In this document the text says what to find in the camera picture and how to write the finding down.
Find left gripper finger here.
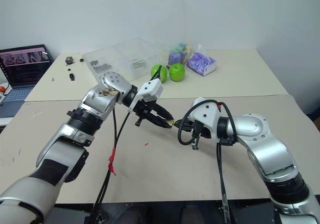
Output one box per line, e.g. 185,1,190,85
151,103,174,121
147,114,174,129

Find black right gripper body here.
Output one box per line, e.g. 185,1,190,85
190,120,214,151

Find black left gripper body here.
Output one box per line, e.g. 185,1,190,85
132,99,161,127

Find green apple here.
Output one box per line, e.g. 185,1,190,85
169,63,186,82
150,64,168,83

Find purple item in bag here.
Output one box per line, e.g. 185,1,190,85
166,52,186,67

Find clear plastic organizer box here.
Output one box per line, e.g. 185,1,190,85
82,37,161,82

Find black parts in organizer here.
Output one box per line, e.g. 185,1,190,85
89,59,114,75

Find purple gloves plastic pack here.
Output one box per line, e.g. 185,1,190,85
186,44,218,77

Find green and black packaged items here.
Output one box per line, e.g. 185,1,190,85
169,42,193,59

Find dark object beside table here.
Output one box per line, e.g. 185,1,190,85
305,110,320,132

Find open laptop computer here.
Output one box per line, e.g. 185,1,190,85
0,44,52,118

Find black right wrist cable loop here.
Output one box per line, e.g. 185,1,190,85
177,113,201,146

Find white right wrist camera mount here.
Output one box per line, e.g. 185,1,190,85
186,97,222,136

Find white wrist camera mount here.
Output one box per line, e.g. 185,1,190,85
186,97,222,136
127,79,165,114

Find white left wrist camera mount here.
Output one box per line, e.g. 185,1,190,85
127,79,165,114

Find black left wrist camera cable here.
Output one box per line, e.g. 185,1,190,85
96,65,164,213

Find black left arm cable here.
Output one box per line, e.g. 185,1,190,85
89,107,118,224

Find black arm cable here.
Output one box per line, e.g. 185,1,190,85
215,100,239,224
89,107,118,224

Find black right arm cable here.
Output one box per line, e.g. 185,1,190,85
215,100,239,224

